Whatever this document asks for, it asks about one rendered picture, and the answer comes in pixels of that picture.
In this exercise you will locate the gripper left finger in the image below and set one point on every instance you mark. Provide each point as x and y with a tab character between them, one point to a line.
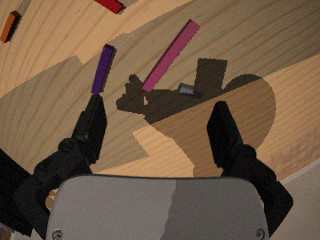
69	160

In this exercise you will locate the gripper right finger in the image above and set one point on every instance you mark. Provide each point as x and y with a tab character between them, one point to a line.
228	150

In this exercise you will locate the pink flat bar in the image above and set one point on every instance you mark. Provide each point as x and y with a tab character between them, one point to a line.
170	54

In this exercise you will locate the purple rod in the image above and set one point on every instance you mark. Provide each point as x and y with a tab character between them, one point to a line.
102	68

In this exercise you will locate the orange rod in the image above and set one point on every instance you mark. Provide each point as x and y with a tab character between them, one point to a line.
9	26

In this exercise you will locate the red rod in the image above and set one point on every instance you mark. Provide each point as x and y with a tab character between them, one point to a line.
112	5

